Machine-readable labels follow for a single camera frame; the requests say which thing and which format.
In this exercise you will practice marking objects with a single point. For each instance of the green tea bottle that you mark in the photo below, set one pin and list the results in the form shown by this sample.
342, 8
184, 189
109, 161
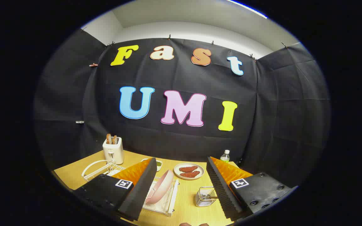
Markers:
225, 157

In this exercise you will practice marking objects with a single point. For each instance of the white divided dish with beans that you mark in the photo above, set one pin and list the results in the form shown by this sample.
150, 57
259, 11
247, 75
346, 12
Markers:
159, 165

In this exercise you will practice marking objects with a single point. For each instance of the cream plate with meat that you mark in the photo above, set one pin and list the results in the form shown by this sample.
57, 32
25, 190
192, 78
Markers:
178, 171

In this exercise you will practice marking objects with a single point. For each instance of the pink plate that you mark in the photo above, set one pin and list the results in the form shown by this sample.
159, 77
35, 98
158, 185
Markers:
162, 188

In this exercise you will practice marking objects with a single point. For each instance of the white toaster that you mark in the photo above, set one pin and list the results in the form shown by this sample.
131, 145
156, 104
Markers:
113, 152

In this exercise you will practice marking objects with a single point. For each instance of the black backdrop cloth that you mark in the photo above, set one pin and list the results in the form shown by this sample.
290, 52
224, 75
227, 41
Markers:
181, 138

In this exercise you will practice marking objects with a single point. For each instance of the red meat patty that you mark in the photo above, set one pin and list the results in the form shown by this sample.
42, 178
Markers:
188, 169
190, 174

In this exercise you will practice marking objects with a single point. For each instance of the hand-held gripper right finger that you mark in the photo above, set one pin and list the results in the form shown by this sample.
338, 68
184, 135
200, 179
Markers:
222, 191

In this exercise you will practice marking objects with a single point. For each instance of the toast slice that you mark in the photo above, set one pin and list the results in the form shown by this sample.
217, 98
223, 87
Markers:
108, 139
114, 140

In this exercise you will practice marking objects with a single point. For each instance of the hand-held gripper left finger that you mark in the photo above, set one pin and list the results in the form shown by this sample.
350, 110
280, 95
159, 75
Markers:
138, 194

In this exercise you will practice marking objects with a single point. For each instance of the white ribbed drain tray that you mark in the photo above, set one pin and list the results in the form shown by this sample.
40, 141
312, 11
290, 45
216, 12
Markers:
160, 205

